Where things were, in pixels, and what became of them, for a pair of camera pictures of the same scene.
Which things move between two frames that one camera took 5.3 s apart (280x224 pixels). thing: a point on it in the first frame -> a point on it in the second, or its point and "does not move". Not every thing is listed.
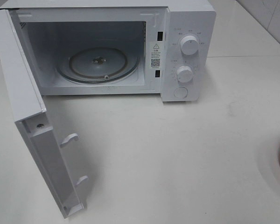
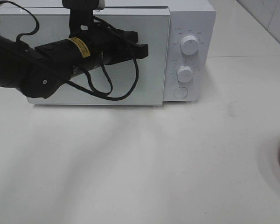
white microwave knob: [189, 45] does not move
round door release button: [180, 92] does not move
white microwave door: [29, 111] -> [143, 81]
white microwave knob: [184, 73] does not move
